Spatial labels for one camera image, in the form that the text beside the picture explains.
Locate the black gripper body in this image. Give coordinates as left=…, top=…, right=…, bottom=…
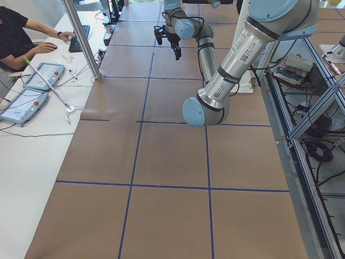
left=165, top=25, right=180, bottom=49

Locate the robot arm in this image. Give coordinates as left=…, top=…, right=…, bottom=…
left=162, top=1, right=204, bottom=31
left=164, top=1, right=319, bottom=127

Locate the small metal cup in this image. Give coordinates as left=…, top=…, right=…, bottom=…
left=105, top=24, right=113, bottom=34

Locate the black keyboard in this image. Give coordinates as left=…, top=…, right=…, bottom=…
left=68, top=24, right=91, bottom=53

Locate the stack of books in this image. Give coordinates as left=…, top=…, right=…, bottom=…
left=273, top=53, right=314, bottom=85

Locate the metal grabber tool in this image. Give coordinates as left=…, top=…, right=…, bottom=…
left=23, top=57, right=83, bottom=125

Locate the teach pendant upper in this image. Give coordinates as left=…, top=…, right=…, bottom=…
left=23, top=62, right=65, bottom=91

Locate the teach pendant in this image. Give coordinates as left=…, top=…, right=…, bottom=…
left=1, top=88, right=49, bottom=125
left=23, top=62, right=65, bottom=91

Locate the brown paper table cover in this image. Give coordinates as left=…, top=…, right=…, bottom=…
left=25, top=3, right=330, bottom=258

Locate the seated person black shirt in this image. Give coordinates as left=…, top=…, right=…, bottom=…
left=1, top=6, right=74, bottom=72

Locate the teach pendant lower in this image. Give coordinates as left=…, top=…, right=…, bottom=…
left=1, top=88, right=49, bottom=125

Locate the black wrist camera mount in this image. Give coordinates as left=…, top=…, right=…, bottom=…
left=153, top=25, right=167, bottom=46

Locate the black braided left cable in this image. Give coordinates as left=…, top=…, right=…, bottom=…
left=161, top=12, right=205, bottom=33

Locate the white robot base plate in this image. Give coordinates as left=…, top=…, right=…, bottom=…
left=230, top=71, right=253, bottom=94

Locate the grey aluminium post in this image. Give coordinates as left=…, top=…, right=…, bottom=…
left=61, top=0, right=101, bottom=80

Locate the aluminium frame rack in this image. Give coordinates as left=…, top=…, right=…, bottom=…
left=256, top=39, right=344, bottom=258

